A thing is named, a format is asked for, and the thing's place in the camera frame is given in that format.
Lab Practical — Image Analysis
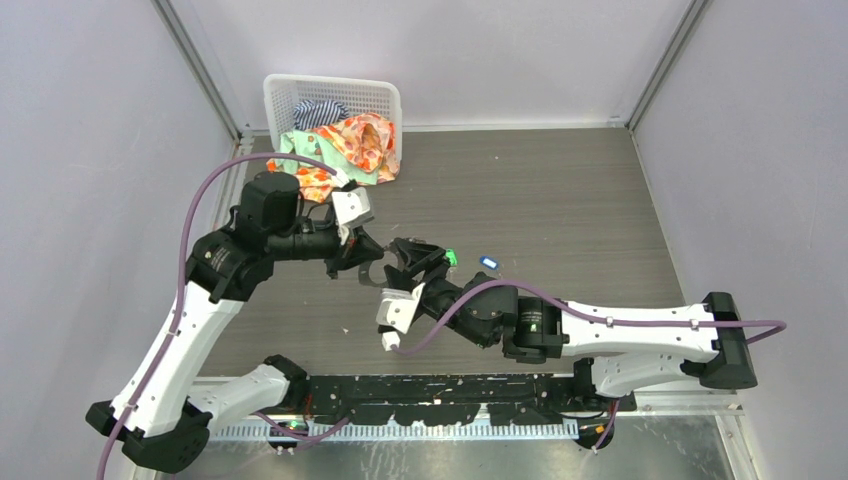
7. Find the green key tag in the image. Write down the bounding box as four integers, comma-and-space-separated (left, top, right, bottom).
445, 249, 458, 267

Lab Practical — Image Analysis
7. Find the metal keyring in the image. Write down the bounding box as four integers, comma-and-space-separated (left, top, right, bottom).
382, 243, 402, 269

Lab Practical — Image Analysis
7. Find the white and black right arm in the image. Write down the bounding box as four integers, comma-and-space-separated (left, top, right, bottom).
376, 238, 758, 411

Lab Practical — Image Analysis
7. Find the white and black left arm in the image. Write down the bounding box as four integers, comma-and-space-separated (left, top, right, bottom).
86, 172, 383, 474

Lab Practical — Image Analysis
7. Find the blue key tag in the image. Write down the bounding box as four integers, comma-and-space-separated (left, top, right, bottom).
479, 256, 500, 271

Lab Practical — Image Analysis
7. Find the orange floral cloth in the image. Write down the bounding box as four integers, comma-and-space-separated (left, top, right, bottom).
300, 113, 400, 203

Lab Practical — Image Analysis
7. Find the mint green cloth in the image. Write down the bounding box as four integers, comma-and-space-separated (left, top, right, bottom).
266, 130, 378, 187

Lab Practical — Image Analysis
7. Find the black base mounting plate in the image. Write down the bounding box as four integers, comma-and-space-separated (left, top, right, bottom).
278, 374, 614, 426

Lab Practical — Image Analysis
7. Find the blue striped cloth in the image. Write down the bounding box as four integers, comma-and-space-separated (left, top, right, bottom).
293, 99, 350, 131

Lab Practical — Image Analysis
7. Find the white plastic laundry basket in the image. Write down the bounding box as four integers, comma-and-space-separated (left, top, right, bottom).
263, 74, 403, 161

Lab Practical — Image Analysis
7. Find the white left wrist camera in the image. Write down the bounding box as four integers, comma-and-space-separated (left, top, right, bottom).
330, 186, 375, 243

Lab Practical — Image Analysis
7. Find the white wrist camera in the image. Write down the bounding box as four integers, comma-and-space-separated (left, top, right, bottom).
330, 186, 375, 243
375, 284, 425, 351

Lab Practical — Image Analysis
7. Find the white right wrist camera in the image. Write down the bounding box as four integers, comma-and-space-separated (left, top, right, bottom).
375, 284, 425, 351

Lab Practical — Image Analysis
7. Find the perforated cable duct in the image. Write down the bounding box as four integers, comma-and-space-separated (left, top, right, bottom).
210, 419, 579, 442

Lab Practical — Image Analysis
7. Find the aluminium frame rail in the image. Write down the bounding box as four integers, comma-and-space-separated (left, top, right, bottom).
624, 391, 744, 416

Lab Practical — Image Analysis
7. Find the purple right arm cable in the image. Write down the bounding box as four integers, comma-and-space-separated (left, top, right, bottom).
394, 278, 788, 358

